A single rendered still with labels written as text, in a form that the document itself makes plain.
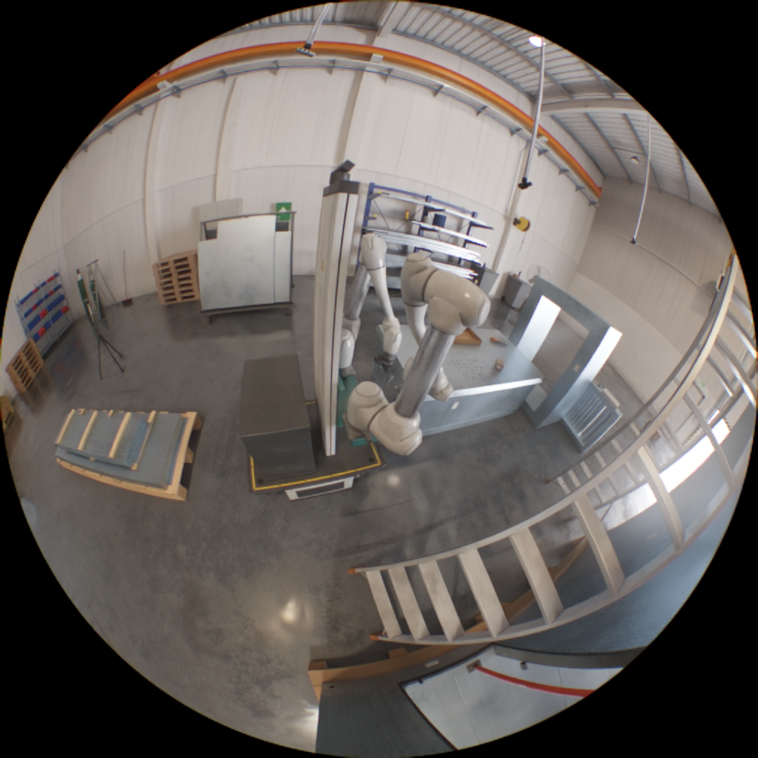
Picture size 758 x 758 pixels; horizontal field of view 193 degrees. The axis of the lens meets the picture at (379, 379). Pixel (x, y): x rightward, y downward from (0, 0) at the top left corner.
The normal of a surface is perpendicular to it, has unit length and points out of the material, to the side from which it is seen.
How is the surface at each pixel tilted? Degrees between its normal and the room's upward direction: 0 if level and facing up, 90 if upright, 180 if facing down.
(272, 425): 0
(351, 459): 0
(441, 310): 86
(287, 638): 0
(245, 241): 78
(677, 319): 90
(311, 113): 90
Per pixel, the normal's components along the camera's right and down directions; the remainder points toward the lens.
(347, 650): 0.17, -0.74
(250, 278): 0.32, 0.51
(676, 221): -0.96, 0.04
